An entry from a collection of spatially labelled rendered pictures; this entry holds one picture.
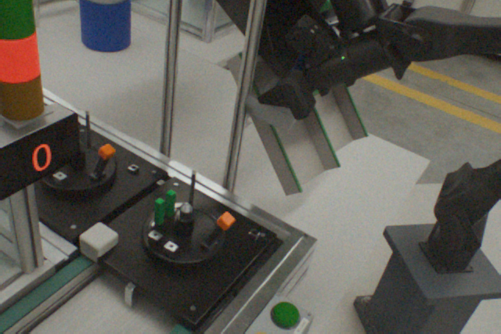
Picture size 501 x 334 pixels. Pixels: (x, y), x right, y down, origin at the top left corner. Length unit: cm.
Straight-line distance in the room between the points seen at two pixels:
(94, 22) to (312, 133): 86
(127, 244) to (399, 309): 45
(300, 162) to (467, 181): 37
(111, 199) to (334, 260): 46
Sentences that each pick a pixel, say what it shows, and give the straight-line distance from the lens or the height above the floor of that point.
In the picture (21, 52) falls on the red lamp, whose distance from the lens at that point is 60.
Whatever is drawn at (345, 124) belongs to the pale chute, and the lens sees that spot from 118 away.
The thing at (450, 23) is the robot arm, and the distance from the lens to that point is 67.
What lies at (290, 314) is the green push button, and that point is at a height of 97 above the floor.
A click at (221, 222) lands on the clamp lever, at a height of 107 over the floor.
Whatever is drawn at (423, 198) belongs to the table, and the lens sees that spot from 132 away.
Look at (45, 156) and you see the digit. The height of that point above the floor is 120.
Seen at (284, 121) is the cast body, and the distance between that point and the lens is 78.
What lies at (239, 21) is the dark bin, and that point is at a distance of 92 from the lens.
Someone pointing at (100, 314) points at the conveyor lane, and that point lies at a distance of 86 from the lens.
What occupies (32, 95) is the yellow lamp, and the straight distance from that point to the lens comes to 63.
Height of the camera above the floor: 161
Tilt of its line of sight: 36 degrees down
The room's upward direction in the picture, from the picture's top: 10 degrees clockwise
